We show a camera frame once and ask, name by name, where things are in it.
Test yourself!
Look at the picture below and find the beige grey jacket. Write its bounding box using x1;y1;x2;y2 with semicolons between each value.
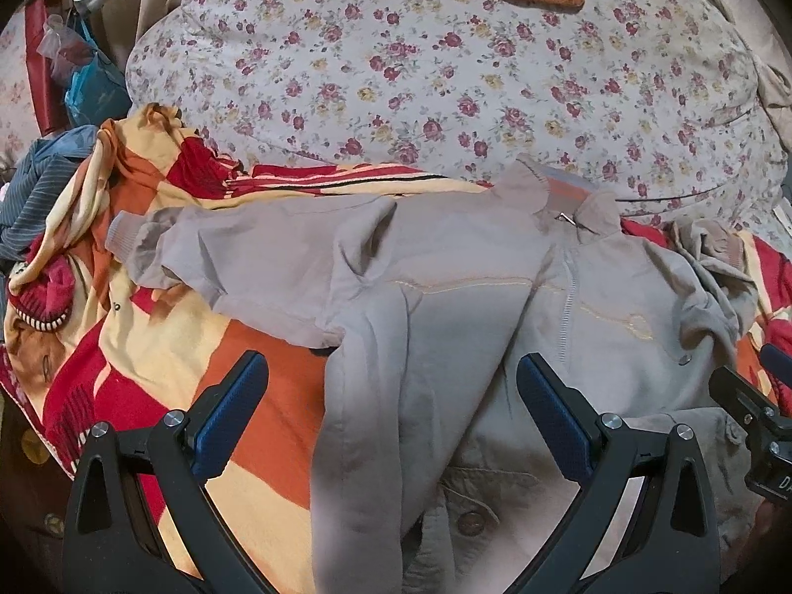
106;161;760;593

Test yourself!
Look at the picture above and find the orange red yellow blanket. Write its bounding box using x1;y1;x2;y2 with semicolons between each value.
0;103;792;594

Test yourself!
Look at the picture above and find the floral quilt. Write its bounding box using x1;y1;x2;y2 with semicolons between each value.
126;0;788;224

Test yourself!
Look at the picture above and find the grey striped garment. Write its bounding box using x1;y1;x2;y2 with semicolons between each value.
1;125;98;265

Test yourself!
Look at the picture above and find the teal plastic bag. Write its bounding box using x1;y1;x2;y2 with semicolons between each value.
64;12;132;126

